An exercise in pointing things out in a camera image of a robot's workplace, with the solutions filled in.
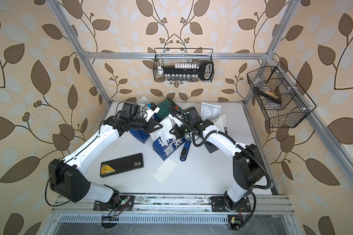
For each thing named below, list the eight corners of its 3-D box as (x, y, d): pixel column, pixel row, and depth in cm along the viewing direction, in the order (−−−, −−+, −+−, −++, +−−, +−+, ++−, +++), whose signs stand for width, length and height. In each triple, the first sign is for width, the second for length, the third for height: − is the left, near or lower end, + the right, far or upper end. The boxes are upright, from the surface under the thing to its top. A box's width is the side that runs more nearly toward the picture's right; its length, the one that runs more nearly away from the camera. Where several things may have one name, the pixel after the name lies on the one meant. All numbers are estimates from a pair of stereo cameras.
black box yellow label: (102, 178, 86) (99, 176, 83) (103, 163, 91) (101, 161, 88) (144, 167, 90) (142, 165, 87) (142, 154, 95) (141, 152, 92)
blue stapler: (179, 160, 92) (179, 157, 88) (186, 140, 101) (186, 137, 97) (184, 161, 91) (184, 159, 88) (190, 142, 100) (191, 138, 97)
